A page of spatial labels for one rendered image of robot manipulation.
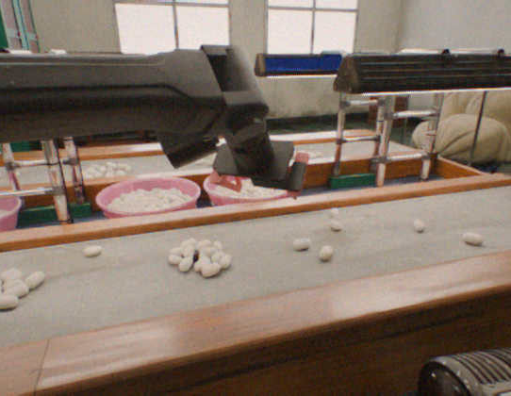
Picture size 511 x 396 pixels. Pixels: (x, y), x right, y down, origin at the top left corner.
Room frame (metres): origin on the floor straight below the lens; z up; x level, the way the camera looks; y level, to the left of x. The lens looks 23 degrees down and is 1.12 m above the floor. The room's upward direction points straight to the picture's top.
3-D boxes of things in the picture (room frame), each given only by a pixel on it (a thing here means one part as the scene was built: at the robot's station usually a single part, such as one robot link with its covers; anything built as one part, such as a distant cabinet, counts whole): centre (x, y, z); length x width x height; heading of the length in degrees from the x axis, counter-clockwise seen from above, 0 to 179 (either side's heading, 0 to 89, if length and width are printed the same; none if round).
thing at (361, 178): (1.33, -0.33, 0.90); 0.20 x 0.19 x 0.45; 107
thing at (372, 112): (6.11, -2.14, 0.32); 0.42 x 0.42 x 0.64; 20
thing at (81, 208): (1.04, 0.59, 0.90); 0.20 x 0.19 x 0.45; 107
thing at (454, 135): (3.20, -1.80, 0.40); 0.74 x 0.56 x 0.38; 111
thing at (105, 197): (0.93, 0.28, 0.72); 0.27 x 0.27 x 0.10
